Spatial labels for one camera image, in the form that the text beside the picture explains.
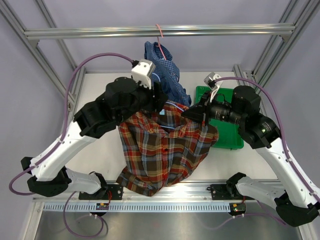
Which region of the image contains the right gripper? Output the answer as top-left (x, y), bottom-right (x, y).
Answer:
top-left (182, 89), bottom-right (246, 127)

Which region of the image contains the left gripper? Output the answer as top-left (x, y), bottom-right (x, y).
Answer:
top-left (116, 77), bottom-right (169, 124)

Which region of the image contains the light blue wire hanger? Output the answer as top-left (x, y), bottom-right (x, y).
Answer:
top-left (151, 101), bottom-right (189, 130)

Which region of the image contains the blue checked shirt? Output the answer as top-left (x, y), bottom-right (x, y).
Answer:
top-left (144, 41), bottom-right (192, 107)

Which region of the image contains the brown red plaid shirt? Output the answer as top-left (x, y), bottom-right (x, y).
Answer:
top-left (116, 111), bottom-right (219, 197)

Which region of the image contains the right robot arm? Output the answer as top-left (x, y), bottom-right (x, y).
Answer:
top-left (182, 85), bottom-right (320, 227)

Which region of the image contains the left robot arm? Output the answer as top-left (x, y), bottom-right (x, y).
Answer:
top-left (21, 77), bottom-right (168, 200)

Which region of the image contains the green plastic tray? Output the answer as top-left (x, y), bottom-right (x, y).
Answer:
top-left (209, 88), bottom-right (244, 150)

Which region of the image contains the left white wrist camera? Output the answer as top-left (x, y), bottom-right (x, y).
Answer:
top-left (131, 59), bottom-right (156, 90)

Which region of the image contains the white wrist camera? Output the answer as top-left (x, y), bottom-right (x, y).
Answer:
top-left (131, 59), bottom-right (156, 90)
top-left (203, 72), bottom-right (222, 102)

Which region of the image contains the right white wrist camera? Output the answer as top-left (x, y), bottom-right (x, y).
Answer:
top-left (203, 72), bottom-right (222, 102)

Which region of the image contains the pink wire hanger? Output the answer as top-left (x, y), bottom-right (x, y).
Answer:
top-left (155, 23), bottom-right (168, 61)

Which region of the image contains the front aluminium rail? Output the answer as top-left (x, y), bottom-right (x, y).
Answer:
top-left (32, 181), bottom-right (305, 202)

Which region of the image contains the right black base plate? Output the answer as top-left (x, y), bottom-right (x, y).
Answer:
top-left (206, 183), bottom-right (244, 201)

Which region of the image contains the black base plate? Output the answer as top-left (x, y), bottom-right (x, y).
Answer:
top-left (206, 183), bottom-right (244, 201)
top-left (78, 184), bottom-right (123, 201)

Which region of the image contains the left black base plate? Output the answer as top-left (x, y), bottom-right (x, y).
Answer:
top-left (78, 184), bottom-right (123, 201)

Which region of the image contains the aluminium frame top rail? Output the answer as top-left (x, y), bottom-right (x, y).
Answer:
top-left (24, 23), bottom-right (296, 40)

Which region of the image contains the white slotted cable duct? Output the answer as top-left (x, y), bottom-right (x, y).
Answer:
top-left (43, 202), bottom-right (231, 213)

